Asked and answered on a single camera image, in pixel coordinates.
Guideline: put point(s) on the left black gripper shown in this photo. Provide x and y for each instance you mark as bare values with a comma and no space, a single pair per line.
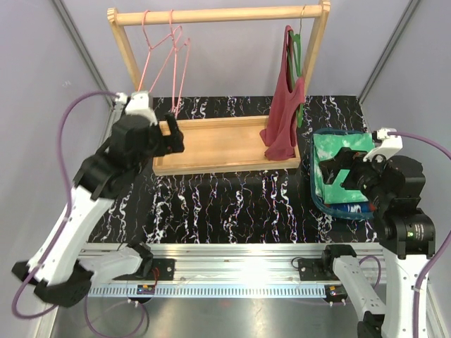
170,144

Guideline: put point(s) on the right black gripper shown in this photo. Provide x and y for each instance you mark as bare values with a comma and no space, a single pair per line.
346,158

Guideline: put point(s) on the green patterned garment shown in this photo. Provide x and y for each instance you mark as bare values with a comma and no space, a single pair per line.
326,146

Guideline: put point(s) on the blue patterned trousers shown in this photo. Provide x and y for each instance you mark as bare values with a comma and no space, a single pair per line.
360,207

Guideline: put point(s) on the pink wire hanger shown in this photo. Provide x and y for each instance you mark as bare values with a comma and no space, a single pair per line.
150,49
176,34

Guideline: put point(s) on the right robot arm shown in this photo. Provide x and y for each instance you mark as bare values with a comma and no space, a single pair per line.
407,239

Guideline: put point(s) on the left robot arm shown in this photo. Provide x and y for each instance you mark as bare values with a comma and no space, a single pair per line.
58,275

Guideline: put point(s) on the green plastic hanger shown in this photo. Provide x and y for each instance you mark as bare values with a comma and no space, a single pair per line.
293,47

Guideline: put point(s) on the teal transparent plastic bin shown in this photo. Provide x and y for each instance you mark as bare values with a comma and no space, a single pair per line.
318,201

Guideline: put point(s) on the wooden clothes rack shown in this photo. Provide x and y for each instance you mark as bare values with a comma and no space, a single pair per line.
220,145

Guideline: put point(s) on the maroon tank top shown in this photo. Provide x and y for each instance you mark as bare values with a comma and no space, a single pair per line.
280,133

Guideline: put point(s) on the black marbled table mat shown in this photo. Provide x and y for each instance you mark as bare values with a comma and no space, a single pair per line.
269,206

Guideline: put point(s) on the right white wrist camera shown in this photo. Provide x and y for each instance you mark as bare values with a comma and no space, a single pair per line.
387,144

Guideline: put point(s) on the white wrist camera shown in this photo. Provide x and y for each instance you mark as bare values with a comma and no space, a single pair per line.
387,144
138,103

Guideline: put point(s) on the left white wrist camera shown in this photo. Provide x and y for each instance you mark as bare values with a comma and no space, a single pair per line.
138,103

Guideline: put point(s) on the aluminium mounting rail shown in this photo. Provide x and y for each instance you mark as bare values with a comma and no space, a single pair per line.
237,271

